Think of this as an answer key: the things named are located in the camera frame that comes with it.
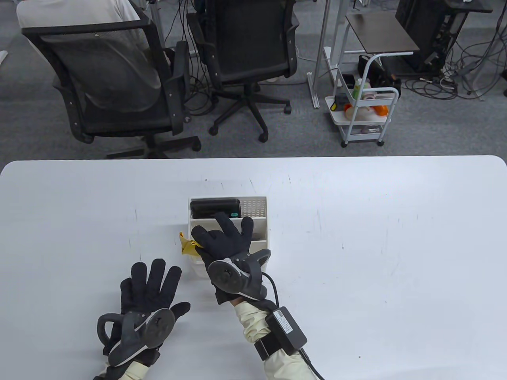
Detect black calculator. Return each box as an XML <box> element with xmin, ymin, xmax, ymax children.
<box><xmin>190</xmin><ymin>199</ymin><xmax>242</xmax><ymax>219</ymax></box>

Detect yellow cleaning cloth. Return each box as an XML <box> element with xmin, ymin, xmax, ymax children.
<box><xmin>179</xmin><ymin>232</ymin><xmax>204</xmax><ymax>255</ymax></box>

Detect black computer tower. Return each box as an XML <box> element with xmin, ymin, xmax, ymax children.
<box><xmin>395</xmin><ymin>0</ymin><xmax>468</xmax><ymax>76</ymax></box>

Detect black mesh office chair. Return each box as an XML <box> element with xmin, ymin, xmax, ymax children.
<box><xmin>22</xmin><ymin>18</ymin><xmax>202</xmax><ymax>159</ymax></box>

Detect black padded office chair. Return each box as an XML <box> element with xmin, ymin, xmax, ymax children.
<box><xmin>186</xmin><ymin>0</ymin><xmax>300</xmax><ymax>143</ymax></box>

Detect black floor cables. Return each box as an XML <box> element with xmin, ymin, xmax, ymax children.
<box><xmin>170</xmin><ymin>0</ymin><xmax>219</xmax><ymax>116</ymax></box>

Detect person's right hand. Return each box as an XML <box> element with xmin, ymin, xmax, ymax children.
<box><xmin>192</xmin><ymin>212</ymin><xmax>254</xmax><ymax>305</ymax></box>

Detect white rolling cart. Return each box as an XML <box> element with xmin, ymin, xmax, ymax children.
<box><xmin>326</xmin><ymin>53</ymin><xmax>400</xmax><ymax>148</ymax></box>

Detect white plastic organizer basket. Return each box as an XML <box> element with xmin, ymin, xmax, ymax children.
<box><xmin>188</xmin><ymin>196</ymin><xmax>272</xmax><ymax>279</ymax></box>

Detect person's left hand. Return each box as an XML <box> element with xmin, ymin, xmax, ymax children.
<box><xmin>104</xmin><ymin>259</ymin><xmax>191</xmax><ymax>367</ymax></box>

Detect black bag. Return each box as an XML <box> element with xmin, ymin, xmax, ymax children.
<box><xmin>358</xmin><ymin>55</ymin><xmax>402</xmax><ymax>99</ymax></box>

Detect brown top side table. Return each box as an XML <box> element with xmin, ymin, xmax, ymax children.
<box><xmin>337</xmin><ymin>11</ymin><xmax>420</xmax><ymax>91</ymax></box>

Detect black sensor cable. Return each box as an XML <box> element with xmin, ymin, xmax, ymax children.
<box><xmin>261</xmin><ymin>271</ymin><xmax>326</xmax><ymax>380</ymax></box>

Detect white metal desk leg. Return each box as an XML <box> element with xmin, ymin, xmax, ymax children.
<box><xmin>307</xmin><ymin>0</ymin><xmax>345</xmax><ymax>109</ymax></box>

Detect tangle of black cables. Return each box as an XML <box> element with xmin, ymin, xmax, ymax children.
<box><xmin>402</xmin><ymin>16</ymin><xmax>507</xmax><ymax>103</ymax></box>

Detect black labelled sensor box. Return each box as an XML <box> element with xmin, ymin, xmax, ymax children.
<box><xmin>253</xmin><ymin>307</ymin><xmax>308</xmax><ymax>361</ymax></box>

